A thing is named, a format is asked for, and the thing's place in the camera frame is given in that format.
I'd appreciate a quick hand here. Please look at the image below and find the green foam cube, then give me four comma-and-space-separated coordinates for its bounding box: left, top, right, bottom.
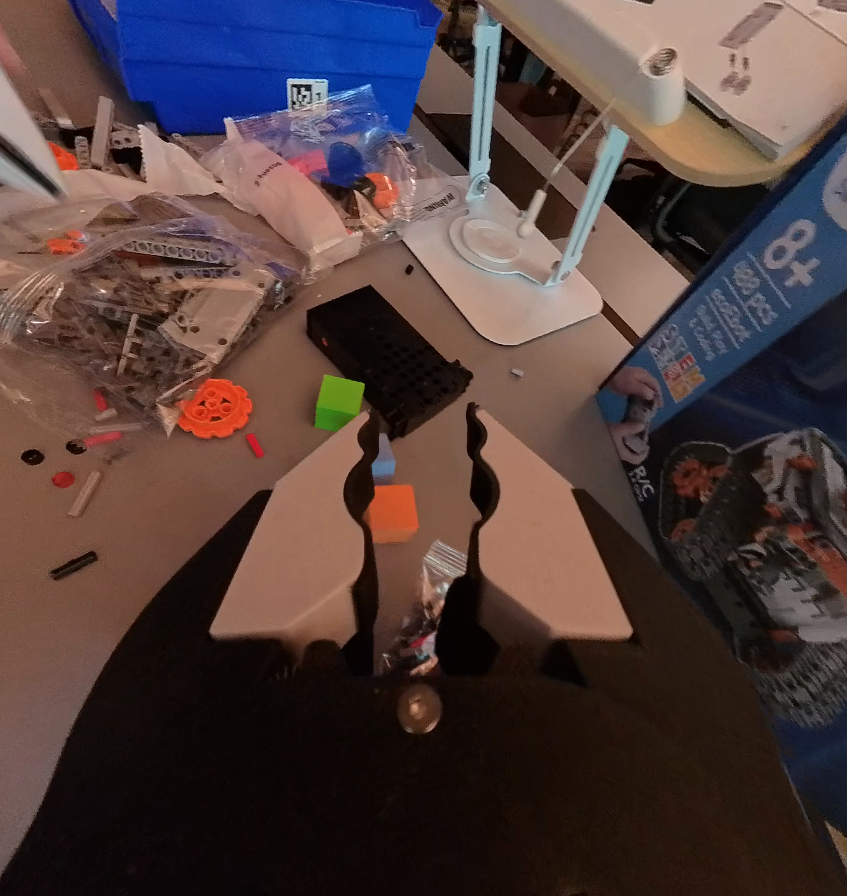
315, 374, 367, 432

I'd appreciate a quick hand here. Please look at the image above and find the orange plastic gear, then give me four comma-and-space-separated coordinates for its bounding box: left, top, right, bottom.
177, 378, 254, 441

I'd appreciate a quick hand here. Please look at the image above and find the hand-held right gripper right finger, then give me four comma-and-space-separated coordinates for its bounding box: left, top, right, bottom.
445, 404, 635, 670

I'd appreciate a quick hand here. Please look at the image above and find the white label wheels bag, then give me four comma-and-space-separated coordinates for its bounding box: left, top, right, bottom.
200, 84, 445, 274

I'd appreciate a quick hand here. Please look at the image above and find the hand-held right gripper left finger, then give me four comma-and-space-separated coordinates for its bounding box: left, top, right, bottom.
211, 409, 382, 667

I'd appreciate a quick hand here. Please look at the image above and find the grey desk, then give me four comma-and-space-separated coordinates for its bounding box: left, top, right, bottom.
0, 0, 691, 729

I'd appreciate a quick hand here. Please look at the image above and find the white book stand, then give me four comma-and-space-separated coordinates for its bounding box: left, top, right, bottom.
400, 0, 847, 347

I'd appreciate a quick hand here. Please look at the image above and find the orange foam cube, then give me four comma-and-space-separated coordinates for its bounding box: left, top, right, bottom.
365, 485, 419, 544

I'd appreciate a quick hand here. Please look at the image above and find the small clear parts bag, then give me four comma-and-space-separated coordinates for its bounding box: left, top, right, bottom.
379, 539, 469, 676

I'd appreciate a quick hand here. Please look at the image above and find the clear bag of grey beams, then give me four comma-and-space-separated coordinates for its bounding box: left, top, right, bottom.
0, 189, 312, 438

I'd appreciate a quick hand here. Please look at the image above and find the grey long pin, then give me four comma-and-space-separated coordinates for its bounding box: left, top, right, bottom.
68, 471, 102, 518

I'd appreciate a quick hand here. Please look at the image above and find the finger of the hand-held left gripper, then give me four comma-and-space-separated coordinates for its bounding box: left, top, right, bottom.
0, 21, 71, 200

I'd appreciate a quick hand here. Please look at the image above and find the blue plastic bin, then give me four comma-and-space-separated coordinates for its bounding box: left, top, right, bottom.
71, 0, 443, 134

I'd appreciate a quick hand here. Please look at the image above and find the grey perforated beam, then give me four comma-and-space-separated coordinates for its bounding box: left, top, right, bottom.
91, 96, 116, 169

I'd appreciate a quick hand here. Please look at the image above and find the instruction booklet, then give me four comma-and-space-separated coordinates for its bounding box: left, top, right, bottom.
676, 0, 847, 162

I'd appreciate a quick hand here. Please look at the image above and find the blue robot kit box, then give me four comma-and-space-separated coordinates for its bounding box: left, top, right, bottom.
596, 91, 847, 896

